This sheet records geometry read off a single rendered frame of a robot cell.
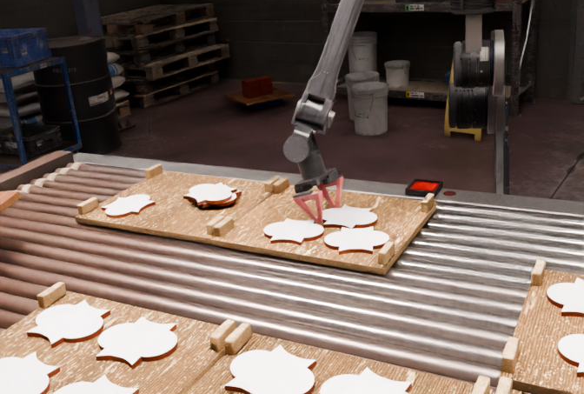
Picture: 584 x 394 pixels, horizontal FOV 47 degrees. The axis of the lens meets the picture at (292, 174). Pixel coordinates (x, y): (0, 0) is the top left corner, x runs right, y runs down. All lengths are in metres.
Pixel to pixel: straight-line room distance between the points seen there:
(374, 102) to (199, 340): 4.24
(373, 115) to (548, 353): 4.30
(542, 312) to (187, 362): 0.59
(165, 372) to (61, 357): 0.19
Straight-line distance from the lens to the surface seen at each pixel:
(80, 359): 1.20
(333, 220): 1.53
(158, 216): 1.69
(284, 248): 1.44
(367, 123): 5.33
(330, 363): 1.09
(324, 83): 1.50
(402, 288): 1.31
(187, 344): 1.17
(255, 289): 1.34
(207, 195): 1.70
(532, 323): 1.19
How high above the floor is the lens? 1.57
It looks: 20 degrees down
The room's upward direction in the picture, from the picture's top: 5 degrees counter-clockwise
